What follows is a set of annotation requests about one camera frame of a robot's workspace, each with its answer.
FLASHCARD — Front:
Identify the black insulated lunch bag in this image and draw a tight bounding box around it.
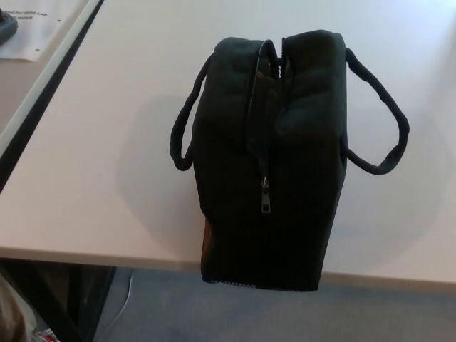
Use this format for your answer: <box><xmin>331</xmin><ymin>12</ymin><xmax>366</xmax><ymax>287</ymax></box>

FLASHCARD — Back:
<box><xmin>169</xmin><ymin>32</ymin><xmax>410</xmax><ymax>294</ymax></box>

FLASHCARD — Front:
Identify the white printed paper sheet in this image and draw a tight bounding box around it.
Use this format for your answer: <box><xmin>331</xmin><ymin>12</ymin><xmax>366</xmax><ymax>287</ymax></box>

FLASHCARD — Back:
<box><xmin>0</xmin><ymin>0</ymin><xmax>89</xmax><ymax>62</ymax></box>

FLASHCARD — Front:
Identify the red and white item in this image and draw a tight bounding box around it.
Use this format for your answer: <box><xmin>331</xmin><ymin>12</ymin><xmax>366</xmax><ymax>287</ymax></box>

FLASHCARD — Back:
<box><xmin>35</xmin><ymin>326</ymin><xmax>61</xmax><ymax>342</ymax></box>

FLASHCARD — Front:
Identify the brown cloth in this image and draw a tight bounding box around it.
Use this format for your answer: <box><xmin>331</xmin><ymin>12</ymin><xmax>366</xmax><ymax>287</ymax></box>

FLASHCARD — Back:
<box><xmin>0</xmin><ymin>272</ymin><xmax>47</xmax><ymax>342</ymax></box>

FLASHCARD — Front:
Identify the dark grey object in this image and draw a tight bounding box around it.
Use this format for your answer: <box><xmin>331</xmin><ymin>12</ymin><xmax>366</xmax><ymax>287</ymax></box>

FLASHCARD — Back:
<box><xmin>0</xmin><ymin>9</ymin><xmax>18</xmax><ymax>46</ymax></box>

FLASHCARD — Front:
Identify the white floor cable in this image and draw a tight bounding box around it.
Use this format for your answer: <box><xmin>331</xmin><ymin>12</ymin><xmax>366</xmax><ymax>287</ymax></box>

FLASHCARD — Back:
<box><xmin>102</xmin><ymin>267</ymin><xmax>135</xmax><ymax>334</ymax></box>

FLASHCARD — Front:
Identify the black table frame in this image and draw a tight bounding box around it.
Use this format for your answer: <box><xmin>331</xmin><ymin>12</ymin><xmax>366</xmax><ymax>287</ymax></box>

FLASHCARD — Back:
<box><xmin>0</xmin><ymin>261</ymin><xmax>117</xmax><ymax>342</ymax></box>

